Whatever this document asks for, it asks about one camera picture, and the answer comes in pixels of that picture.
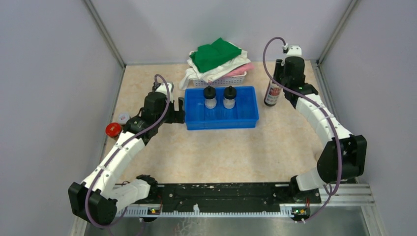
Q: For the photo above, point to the green folded cloth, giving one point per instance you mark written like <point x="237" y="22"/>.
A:
<point x="210" y="56"/>

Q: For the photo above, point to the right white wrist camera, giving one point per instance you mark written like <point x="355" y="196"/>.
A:
<point x="292" y="51"/>

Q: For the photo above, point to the small black cap bottle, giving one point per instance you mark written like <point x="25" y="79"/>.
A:
<point x="155" y="86"/>

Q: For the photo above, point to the white-lidded brown spice jar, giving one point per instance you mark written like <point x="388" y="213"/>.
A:
<point x="123" y="118"/>

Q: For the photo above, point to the white folded cloth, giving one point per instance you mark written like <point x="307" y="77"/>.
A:
<point x="214" y="74"/>

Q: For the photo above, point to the tall dark sauce bottle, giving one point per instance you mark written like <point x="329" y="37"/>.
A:
<point x="272" y="93"/>

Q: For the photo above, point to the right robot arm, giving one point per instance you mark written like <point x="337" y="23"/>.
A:
<point x="343" y="156"/>

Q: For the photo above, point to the white plastic basket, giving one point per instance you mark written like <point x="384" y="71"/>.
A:
<point x="226" y="81"/>

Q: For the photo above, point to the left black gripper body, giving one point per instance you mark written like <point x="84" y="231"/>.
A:
<point x="173" y="116"/>

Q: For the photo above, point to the black-capped squeeze bottle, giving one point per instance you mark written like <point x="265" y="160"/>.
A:
<point x="209" y="94"/>
<point x="230" y="94"/>

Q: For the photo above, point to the red-lidded jar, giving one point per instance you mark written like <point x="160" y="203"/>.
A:
<point x="113" y="130"/>

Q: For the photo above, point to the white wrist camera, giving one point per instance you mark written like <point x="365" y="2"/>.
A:
<point x="292" y="51"/>
<point x="166" y="89"/>

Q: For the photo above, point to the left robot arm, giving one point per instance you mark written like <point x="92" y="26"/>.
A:
<point x="95" y="199"/>

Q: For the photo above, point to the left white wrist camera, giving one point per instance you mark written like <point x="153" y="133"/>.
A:
<point x="166" y="89"/>

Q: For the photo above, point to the pink folded cloth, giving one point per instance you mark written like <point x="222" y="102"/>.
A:
<point x="239" y="70"/>

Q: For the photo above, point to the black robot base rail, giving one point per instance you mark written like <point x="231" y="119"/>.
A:
<point x="243" y="200"/>

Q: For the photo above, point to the blue plastic divided tray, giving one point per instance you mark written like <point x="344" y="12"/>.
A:
<point x="244" y="114"/>

